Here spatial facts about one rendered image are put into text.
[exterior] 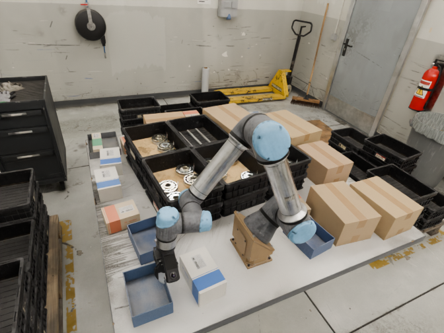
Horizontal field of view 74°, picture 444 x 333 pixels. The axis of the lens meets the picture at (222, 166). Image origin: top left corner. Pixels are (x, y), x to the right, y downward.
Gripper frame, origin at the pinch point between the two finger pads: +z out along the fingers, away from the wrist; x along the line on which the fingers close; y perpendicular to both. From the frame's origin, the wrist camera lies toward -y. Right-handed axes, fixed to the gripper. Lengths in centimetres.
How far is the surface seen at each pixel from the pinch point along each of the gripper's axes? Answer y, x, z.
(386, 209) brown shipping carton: -4, -113, -17
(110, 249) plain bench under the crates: 30.3, 18.2, 8.0
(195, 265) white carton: 1.9, -12.8, -3.2
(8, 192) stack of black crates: 120, 74, 33
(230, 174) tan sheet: 51, -51, -10
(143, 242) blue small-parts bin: 29.1, 3.0, 6.5
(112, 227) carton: 40.0, 15.7, 4.1
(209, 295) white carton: -10.4, -15.0, 0.7
